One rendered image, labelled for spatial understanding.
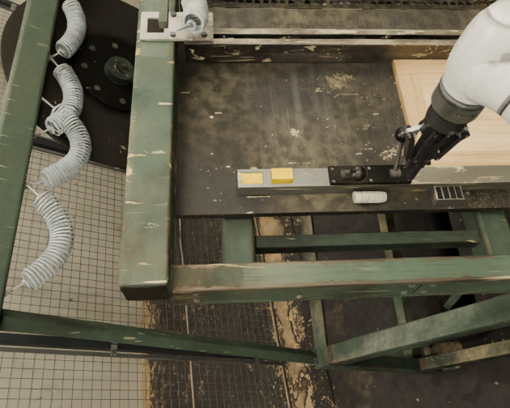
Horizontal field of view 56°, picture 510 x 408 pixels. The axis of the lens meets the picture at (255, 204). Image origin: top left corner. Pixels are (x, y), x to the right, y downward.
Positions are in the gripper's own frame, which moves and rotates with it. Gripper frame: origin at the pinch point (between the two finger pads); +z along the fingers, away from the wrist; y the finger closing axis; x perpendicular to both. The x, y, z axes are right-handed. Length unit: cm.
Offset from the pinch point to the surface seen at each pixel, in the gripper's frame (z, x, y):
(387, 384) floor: 198, -24, 51
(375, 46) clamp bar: 9.2, 44.7, 1.8
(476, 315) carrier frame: 63, -18, 40
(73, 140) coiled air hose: 42, 37, -88
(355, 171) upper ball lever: 0.1, -0.9, -13.1
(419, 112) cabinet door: 13.8, 25.4, 12.0
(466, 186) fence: 13.5, 2.1, 18.8
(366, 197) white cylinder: 13.0, -0.7, -7.3
